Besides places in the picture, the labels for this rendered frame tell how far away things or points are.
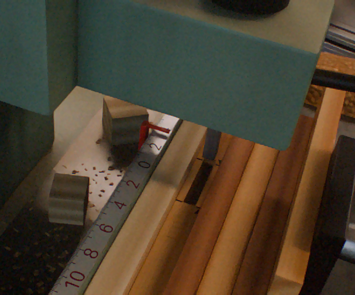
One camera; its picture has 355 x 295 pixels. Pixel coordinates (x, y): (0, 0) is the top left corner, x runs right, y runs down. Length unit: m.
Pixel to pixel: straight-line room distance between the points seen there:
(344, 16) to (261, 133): 0.82
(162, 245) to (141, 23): 0.13
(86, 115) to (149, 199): 0.31
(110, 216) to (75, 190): 0.19
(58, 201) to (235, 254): 0.22
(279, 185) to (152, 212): 0.09
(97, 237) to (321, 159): 0.15
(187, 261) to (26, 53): 0.15
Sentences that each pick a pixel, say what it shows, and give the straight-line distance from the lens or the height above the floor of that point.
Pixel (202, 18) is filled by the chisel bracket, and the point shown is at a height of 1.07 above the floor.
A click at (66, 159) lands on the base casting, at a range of 0.61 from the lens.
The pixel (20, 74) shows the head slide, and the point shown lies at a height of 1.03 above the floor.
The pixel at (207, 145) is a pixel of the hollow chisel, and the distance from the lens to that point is 0.39.
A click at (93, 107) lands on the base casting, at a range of 0.68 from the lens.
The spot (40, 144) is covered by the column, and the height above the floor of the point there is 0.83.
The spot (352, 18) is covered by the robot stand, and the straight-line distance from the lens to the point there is 1.15.
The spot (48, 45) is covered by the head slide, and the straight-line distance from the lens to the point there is 0.32.
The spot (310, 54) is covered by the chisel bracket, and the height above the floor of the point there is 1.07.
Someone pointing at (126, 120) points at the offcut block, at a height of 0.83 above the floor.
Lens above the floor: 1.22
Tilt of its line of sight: 41 degrees down
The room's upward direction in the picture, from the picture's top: 9 degrees clockwise
